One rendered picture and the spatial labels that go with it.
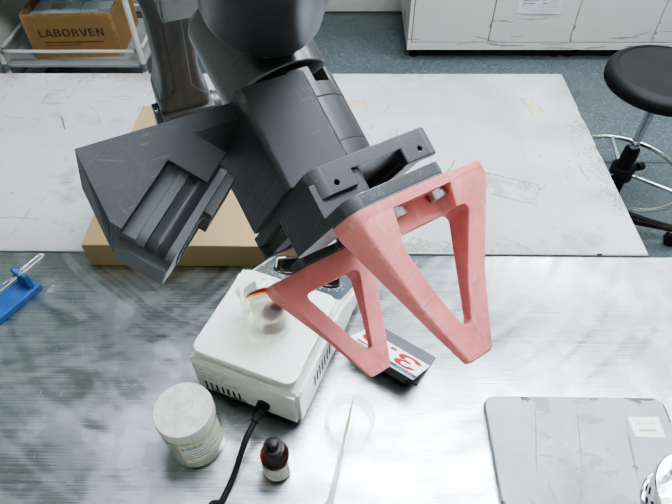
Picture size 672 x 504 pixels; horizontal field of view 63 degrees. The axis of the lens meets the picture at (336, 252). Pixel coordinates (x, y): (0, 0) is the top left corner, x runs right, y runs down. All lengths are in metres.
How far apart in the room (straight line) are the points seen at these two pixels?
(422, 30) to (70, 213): 2.34
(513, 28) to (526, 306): 2.43
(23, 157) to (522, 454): 0.89
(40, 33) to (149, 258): 2.65
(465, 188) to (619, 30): 3.05
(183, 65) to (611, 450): 0.63
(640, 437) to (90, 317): 0.66
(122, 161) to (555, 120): 0.92
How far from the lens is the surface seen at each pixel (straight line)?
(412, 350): 0.68
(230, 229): 0.76
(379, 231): 0.20
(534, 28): 3.11
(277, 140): 0.24
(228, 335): 0.60
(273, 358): 0.58
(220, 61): 0.28
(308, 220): 0.23
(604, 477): 0.66
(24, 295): 0.83
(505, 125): 1.04
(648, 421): 0.71
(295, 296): 0.31
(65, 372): 0.74
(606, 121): 2.85
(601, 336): 0.76
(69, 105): 1.17
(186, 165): 0.24
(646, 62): 1.92
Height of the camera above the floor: 1.48
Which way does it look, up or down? 48 degrees down
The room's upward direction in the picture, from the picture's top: 1 degrees counter-clockwise
